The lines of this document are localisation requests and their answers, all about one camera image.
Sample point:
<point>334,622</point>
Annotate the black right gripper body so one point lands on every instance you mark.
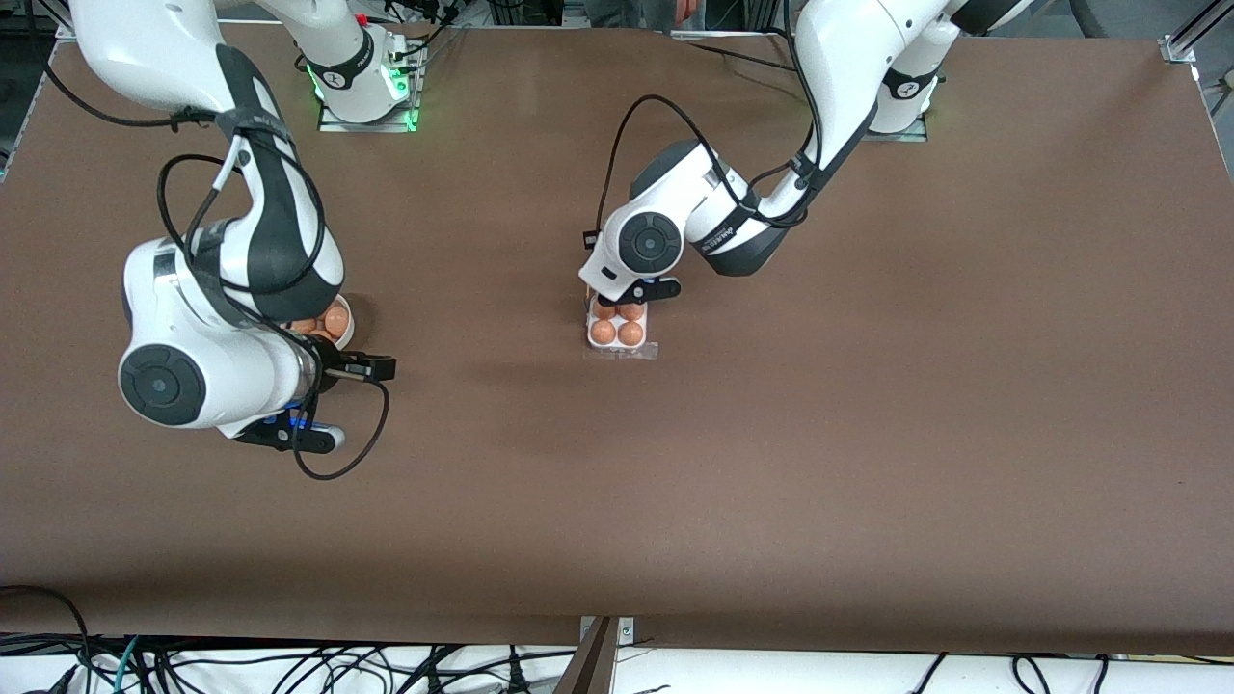
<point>333,367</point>

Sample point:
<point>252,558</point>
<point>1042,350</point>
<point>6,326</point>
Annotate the brown egg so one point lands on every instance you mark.
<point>337,318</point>
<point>630,333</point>
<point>631,311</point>
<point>604,310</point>
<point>603,333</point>
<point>302,326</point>

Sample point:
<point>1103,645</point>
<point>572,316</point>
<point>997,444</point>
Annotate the clear plastic egg box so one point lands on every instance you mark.
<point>622,353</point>

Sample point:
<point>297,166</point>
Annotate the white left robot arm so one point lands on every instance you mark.
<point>848,58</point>

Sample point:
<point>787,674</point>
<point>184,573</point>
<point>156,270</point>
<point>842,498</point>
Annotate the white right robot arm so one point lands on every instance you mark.
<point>193,376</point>

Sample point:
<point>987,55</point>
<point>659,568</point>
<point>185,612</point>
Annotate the white round bowl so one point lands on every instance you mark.
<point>351,333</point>

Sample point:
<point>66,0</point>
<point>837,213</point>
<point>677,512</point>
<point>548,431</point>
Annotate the dark metal bar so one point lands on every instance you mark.
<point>590,665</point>

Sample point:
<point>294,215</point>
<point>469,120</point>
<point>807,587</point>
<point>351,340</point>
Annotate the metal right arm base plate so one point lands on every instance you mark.
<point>337,125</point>

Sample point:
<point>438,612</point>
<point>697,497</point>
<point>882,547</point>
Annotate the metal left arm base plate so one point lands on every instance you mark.
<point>906,137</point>

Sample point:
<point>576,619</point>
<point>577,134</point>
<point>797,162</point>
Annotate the metal table bracket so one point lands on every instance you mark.
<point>627,631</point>

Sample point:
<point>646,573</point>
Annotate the aluminium frame profile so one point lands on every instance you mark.
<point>1181,46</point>

